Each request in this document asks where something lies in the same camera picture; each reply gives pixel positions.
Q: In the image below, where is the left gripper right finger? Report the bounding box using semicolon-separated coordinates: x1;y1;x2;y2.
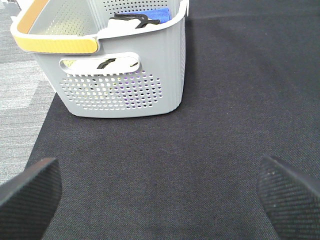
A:
256;155;320;240

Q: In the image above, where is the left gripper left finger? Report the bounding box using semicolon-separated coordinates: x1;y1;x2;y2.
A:
0;158;62;240

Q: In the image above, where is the black table cloth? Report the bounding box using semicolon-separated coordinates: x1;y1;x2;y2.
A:
28;0;320;240

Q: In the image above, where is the grey perforated laundry basket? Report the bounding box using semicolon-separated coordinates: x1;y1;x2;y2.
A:
10;0;190;118

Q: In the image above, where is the white black patterned towel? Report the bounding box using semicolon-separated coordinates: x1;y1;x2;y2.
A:
60;14;160;75

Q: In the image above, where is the blue towel in basket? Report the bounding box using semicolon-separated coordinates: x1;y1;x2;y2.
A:
127;7;172;24

